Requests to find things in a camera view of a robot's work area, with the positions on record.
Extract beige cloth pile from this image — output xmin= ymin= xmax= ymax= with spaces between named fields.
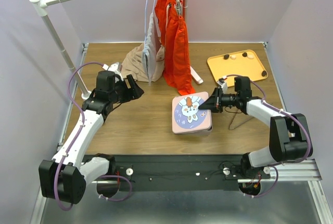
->
xmin=121 ymin=43 xmax=167 ymax=82

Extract pink tin lid with bunny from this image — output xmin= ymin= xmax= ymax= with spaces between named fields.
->
xmin=172 ymin=91 xmax=212 ymax=123

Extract metal tongs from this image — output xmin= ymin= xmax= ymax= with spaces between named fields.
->
xmin=228 ymin=110 xmax=252 ymax=130

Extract white clothes rack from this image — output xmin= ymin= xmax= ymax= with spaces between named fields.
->
xmin=28 ymin=0 xmax=204 ymax=100

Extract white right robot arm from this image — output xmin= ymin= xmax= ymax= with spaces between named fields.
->
xmin=199 ymin=75 xmax=313 ymax=178

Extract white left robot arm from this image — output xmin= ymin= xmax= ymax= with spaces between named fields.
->
xmin=39 ymin=70 xmax=144 ymax=205

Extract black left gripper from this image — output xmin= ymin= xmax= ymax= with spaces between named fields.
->
xmin=110 ymin=74 xmax=145 ymax=103

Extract orange tray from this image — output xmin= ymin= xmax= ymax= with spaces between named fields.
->
xmin=207 ymin=49 xmax=268 ymax=82

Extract grey hanging towel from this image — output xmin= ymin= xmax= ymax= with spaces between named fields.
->
xmin=142 ymin=14 xmax=157 ymax=85

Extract orange hanging garment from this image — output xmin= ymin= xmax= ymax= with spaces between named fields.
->
xmin=155 ymin=0 xmax=195 ymax=95

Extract pink chocolate tin box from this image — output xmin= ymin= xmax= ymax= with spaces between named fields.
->
xmin=172 ymin=120 xmax=212 ymax=135

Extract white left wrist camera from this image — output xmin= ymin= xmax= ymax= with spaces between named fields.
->
xmin=108 ymin=62 xmax=123 ymax=80

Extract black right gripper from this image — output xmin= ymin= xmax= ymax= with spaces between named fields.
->
xmin=198 ymin=86 xmax=240 ymax=113

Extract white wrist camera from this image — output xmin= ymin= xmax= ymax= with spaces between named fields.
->
xmin=108 ymin=62 xmax=123 ymax=80
xmin=217 ymin=78 xmax=228 ymax=93

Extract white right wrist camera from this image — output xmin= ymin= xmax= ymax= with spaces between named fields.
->
xmin=217 ymin=78 xmax=228 ymax=93

